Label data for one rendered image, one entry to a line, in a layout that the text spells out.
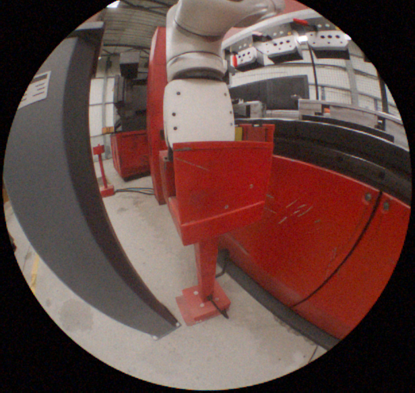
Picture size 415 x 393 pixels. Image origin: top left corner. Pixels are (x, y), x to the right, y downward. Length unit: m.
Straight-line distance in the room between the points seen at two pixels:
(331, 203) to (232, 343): 0.74
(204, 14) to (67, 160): 0.21
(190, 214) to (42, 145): 0.21
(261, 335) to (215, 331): 0.24
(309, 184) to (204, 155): 0.30
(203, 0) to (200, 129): 0.16
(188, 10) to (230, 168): 0.20
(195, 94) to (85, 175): 0.18
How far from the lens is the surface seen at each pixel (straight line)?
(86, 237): 0.22
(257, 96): 1.31
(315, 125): 0.38
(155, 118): 1.49
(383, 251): 0.46
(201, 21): 0.18
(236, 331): 0.83
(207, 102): 0.19
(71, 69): 0.21
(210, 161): 0.16
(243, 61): 0.72
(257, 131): 0.25
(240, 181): 0.20
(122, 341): 0.93
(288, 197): 0.42
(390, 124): 0.53
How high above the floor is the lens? 0.82
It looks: 22 degrees down
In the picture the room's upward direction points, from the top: straight up
